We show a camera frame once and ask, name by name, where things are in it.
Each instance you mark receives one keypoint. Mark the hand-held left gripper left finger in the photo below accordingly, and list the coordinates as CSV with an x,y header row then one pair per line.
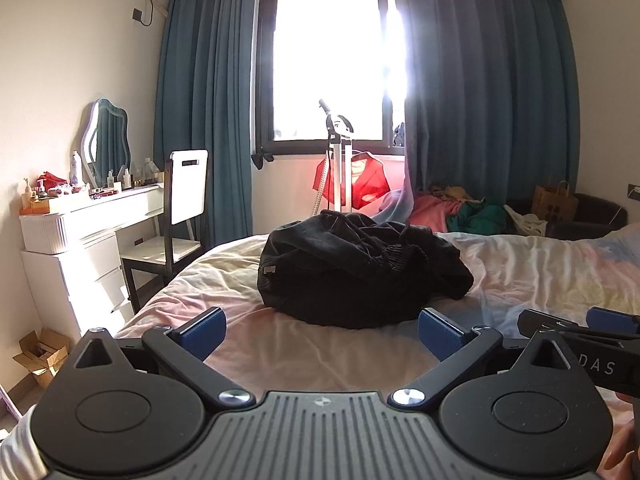
x,y
205,332

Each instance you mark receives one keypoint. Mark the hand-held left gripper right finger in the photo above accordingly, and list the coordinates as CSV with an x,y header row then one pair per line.
x,y
442,332

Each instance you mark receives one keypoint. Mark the white spray bottle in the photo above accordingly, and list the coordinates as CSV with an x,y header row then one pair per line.
x,y
76,170

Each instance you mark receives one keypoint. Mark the blue curtain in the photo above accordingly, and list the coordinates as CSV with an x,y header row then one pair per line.
x,y
210,110
490,85

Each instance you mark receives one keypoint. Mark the red garment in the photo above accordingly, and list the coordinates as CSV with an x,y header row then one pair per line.
x,y
370,180

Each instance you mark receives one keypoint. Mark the white cloth bag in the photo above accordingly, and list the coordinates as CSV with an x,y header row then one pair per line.
x,y
530,222

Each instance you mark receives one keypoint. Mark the pink cloth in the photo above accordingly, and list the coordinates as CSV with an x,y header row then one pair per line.
x,y
432,212

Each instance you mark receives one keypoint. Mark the row of cosmetic bottles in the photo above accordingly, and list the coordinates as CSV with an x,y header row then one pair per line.
x,y
127,177

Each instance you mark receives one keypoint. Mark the dark framed window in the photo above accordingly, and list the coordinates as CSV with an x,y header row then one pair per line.
x,y
325,60

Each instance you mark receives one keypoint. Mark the white dressing table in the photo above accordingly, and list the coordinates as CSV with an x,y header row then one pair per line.
x,y
95,260

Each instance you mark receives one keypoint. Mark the dark wall switch plate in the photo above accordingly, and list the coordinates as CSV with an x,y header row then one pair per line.
x,y
633,189

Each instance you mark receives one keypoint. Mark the orange box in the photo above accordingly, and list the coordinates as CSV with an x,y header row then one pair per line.
x,y
35,206

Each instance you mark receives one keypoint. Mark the white ribbed storage box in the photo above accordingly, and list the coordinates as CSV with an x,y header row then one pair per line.
x,y
45,232

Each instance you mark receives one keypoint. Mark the brown paper bag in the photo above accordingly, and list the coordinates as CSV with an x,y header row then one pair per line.
x,y
552,202

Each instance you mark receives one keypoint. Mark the light blue cloth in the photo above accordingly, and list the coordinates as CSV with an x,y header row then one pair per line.
x,y
395,207

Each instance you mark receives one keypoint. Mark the black armchair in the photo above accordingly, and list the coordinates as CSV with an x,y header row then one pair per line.
x,y
595,215

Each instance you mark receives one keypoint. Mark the black wall socket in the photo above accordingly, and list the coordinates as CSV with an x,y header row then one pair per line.
x,y
137,14

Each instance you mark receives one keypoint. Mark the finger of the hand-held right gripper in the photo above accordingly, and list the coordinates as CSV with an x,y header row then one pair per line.
x,y
542,321
612,319

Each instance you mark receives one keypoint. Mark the person's right hand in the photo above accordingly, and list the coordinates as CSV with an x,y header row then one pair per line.
x,y
617,452

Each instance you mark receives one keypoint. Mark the white chair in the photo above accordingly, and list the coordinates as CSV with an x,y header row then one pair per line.
x,y
187,185

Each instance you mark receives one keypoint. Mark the bed with pastel sheet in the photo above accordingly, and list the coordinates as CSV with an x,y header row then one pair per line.
x,y
525,270

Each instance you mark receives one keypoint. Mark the black pants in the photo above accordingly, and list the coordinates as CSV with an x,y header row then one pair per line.
x,y
350,270

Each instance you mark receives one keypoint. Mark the tan cloth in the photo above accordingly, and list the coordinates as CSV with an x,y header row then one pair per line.
x,y
457,193

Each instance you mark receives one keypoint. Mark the white garment steamer stand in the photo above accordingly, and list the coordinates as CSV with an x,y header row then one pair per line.
x,y
341,170

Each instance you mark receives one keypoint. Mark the open cardboard box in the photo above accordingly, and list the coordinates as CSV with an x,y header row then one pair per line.
x,y
42,357

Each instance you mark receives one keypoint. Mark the person's left forearm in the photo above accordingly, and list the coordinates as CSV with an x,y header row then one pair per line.
x,y
20,450

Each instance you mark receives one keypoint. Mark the red cloth item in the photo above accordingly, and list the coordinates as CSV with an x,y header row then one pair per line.
x,y
50,179

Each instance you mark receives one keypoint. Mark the wavy edged mirror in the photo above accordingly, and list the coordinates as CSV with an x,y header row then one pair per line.
x,y
107,135

